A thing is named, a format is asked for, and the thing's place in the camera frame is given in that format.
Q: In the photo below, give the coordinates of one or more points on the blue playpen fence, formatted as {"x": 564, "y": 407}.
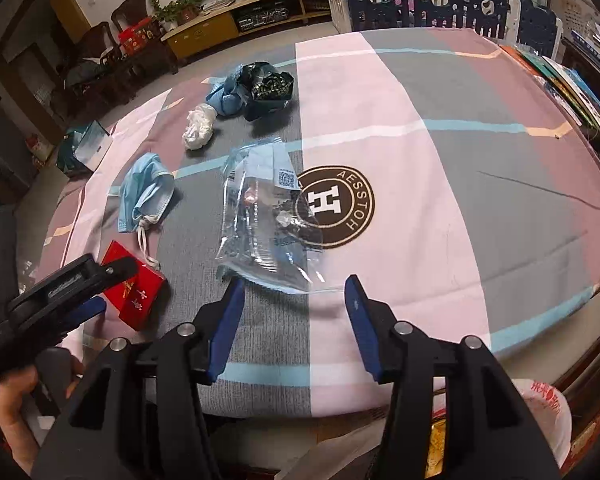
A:
{"x": 430, "y": 0}

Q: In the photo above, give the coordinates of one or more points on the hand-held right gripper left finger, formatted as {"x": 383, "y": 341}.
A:
{"x": 227, "y": 322}

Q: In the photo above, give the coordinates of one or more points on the wall chart posters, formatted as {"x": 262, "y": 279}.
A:
{"x": 582, "y": 12}

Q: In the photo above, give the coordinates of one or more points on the potted green plant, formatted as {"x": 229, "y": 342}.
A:
{"x": 180, "y": 10}

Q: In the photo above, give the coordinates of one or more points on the plaid tablecloth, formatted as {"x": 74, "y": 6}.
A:
{"x": 455, "y": 160}

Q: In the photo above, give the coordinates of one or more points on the black audio amplifier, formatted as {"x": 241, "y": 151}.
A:
{"x": 260, "y": 19}

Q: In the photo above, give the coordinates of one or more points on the red gift box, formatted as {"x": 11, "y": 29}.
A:
{"x": 139, "y": 35}

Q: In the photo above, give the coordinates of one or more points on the red cardboard box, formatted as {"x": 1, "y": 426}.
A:
{"x": 140, "y": 302}

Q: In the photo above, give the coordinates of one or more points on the red patterned cushion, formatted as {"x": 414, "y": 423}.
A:
{"x": 597, "y": 435}

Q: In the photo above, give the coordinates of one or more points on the row of books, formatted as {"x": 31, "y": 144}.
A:
{"x": 575, "y": 80}

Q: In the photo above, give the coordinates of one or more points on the clear plastic bag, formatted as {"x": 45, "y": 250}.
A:
{"x": 260, "y": 240}

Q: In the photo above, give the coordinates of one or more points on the crumpled white tissue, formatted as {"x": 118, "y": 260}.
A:
{"x": 197, "y": 127}

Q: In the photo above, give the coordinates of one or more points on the dark green crumpled wrapper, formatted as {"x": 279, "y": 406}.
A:
{"x": 270, "y": 85}

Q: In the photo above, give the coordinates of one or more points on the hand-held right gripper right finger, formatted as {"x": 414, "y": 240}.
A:
{"x": 362, "y": 327}

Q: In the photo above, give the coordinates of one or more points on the dark wooden armchair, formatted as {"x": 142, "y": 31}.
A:
{"x": 97, "y": 40}
{"x": 140, "y": 5}

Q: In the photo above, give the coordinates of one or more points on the blue face mask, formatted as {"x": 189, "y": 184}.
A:
{"x": 145, "y": 190}

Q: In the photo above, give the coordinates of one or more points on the yellow wooden television cabinet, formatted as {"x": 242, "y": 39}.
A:
{"x": 200, "y": 35}

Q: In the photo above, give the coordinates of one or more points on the dark bag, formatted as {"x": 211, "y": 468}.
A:
{"x": 84, "y": 75}

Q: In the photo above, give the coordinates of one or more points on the person's left hand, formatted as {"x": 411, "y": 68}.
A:
{"x": 15, "y": 395}

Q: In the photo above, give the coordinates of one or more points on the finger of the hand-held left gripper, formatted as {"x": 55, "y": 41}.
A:
{"x": 82, "y": 311}
{"x": 117, "y": 271}

